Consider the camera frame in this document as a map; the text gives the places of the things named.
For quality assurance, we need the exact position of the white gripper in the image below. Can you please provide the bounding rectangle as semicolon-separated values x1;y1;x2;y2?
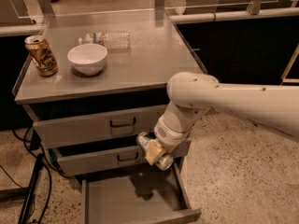
145;115;190;165

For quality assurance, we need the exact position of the silver redbull can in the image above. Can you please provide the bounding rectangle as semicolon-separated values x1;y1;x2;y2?
136;132;174;171

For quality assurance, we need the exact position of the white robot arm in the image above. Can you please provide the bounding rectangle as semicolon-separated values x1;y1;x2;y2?
146;72;299;169

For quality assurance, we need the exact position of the middle steel drawer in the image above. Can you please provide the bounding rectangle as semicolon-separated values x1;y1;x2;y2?
55;138;192;177

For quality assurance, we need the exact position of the steel drawer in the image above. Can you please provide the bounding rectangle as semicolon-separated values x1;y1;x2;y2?
55;138;192;177
34;105;166;148
80;164;201;224

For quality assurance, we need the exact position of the bottom steel drawer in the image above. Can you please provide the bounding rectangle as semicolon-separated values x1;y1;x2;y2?
80;164;201;224

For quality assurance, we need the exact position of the steel drawer cabinet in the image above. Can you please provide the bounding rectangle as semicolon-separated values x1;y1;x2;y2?
14;10;201;224

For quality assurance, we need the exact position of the top steel drawer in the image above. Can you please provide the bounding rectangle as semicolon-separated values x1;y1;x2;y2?
34;105;166;148

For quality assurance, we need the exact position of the gold tall drink can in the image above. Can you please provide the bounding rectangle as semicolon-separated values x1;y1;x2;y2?
24;35;58;77

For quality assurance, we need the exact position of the white ceramic bowl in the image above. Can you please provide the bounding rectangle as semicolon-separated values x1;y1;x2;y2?
67;43;107;76

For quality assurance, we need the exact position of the clear plastic water bottle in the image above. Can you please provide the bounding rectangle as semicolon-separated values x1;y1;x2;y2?
78;31;130;49

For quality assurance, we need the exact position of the black floor stand bar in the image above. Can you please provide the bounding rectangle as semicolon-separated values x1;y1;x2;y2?
18;154;43;224

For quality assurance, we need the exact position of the yellow wheeled cart frame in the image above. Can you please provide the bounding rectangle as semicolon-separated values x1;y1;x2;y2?
280;44;299;85

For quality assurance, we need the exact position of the black floor cable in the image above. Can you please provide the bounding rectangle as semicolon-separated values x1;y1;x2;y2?
0;126;64;224

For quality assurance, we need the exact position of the white horizontal rail pipe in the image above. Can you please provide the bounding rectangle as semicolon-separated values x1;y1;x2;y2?
169;7;299;24

